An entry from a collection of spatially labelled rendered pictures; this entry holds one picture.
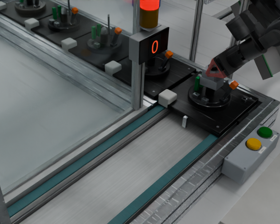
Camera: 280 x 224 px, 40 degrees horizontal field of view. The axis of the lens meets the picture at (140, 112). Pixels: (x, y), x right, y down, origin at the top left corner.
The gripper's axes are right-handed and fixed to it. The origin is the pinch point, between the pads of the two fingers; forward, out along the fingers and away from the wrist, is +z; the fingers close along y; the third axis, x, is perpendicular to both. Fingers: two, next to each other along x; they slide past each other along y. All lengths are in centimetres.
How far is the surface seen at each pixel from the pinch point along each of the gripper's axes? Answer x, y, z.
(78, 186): 6, 51, 16
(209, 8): -26, -82, 51
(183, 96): 2.4, 4.8, 12.2
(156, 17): -20.6, 18.9, -10.1
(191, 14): -28, -70, 53
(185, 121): 8.8, 13.0, 8.9
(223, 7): -22, -89, 48
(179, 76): -3.8, -3.6, 17.6
